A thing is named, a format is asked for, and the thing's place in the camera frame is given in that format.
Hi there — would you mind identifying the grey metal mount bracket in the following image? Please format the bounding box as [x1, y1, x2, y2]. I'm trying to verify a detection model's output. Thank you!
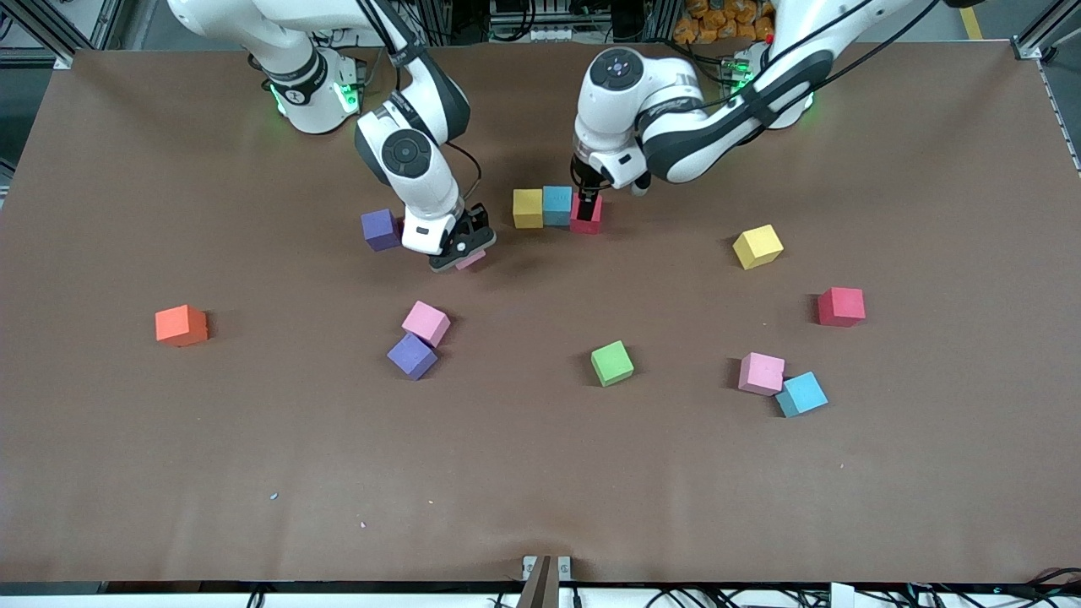
[521, 555, 573, 608]

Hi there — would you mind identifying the green foam cube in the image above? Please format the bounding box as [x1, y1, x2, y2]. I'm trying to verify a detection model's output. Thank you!
[590, 340, 635, 388]

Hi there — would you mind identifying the orange foam cube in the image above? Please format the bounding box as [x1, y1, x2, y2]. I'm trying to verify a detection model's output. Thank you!
[155, 304, 209, 348]

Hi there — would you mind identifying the bag of orange fruit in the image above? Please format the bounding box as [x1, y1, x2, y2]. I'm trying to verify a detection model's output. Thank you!
[673, 0, 774, 45]

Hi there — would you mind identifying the yellow foam cube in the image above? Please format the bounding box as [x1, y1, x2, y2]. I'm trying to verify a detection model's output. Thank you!
[513, 188, 545, 230]
[732, 224, 785, 271]

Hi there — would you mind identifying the aluminium table edge rail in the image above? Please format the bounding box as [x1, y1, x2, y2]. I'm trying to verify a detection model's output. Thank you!
[1037, 61, 1081, 176]

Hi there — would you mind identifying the aluminium frame post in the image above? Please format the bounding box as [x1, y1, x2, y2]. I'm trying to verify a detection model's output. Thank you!
[0, 0, 73, 70]
[1012, 0, 1081, 62]

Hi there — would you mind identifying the purple foam cube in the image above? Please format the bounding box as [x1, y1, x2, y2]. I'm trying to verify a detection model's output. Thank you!
[387, 332, 439, 381]
[361, 208, 402, 252]

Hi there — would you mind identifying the red foam cube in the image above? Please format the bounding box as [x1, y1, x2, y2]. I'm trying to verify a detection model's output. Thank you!
[817, 287, 866, 328]
[570, 193, 604, 236]

